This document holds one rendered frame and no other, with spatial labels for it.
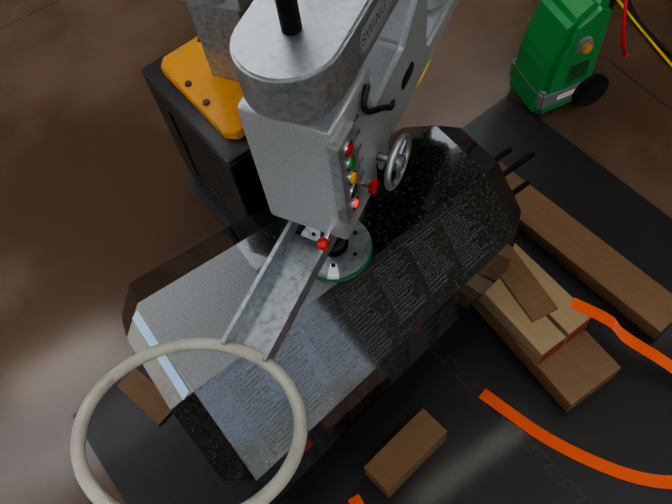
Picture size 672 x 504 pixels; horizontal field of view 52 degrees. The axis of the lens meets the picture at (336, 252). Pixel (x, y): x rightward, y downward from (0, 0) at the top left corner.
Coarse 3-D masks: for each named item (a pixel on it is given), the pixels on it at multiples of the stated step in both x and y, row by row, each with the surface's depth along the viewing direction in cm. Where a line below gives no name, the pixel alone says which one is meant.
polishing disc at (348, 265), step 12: (312, 228) 204; (360, 228) 203; (348, 240) 201; (360, 240) 201; (336, 252) 199; (348, 252) 199; (360, 252) 199; (324, 264) 198; (348, 264) 197; (360, 264) 197; (324, 276) 196; (348, 276) 197
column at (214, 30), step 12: (252, 0) 224; (192, 12) 226; (204, 12) 224; (216, 12) 221; (228, 12) 219; (240, 12) 219; (204, 24) 229; (216, 24) 226; (228, 24) 224; (204, 36) 234; (216, 36) 232; (228, 36) 229; (204, 48) 240; (216, 48) 237; (228, 48) 235; (216, 60) 243; (228, 60) 240; (216, 72) 249; (228, 72) 246
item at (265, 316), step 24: (288, 240) 179; (312, 240) 180; (264, 264) 172; (288, 264) 177; (312, 264) 171; (264, 288) 174; (288, 288) 173; (240, 312) 166; (264, 312) 170; (288, 312) 165; (240, 336) 168; (264, 336) 167; (264, 360) 160
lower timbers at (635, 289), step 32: (544, 224) 286; (576, 224) 285; (576, 256) 278; (608, 256) 276; (608, 288) 270; (640, 288) 268; (640, 320) 265; (576, 352) 257; (544, 384) 260; (576, 384) 251
